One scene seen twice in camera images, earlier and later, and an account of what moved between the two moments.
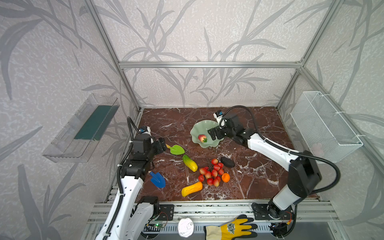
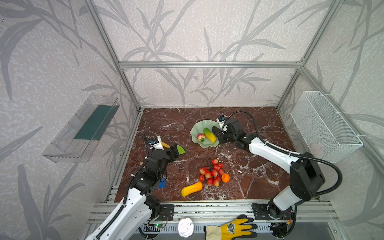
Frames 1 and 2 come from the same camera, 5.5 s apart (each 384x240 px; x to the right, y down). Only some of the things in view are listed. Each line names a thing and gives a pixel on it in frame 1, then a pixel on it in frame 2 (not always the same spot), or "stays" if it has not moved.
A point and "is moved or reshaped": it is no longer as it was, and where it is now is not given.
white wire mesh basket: (323, 133) stays
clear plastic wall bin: (74, 144) stays
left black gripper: (160, 145) -> (154, 154)
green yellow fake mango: (190, 164) is moved or reshaped
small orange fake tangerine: (225, 177) stays
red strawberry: (202, 138) stays
